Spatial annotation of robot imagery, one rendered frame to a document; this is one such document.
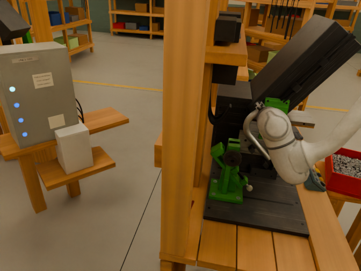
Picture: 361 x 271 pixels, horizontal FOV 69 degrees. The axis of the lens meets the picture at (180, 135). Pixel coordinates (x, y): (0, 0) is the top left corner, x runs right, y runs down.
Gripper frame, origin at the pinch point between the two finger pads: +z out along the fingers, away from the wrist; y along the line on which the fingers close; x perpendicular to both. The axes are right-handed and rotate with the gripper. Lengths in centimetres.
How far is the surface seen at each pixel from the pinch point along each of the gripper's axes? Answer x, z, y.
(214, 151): 25.2, -22.3, 1.3
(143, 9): 107, 823, 370
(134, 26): 169, 835, 352
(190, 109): 14, -64, 22
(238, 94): 4.7, 14.0, 11.2
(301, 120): -13.5, 19.3, -20.3
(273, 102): -6.4, 5.1, -1.3
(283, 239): 23, -32, -41
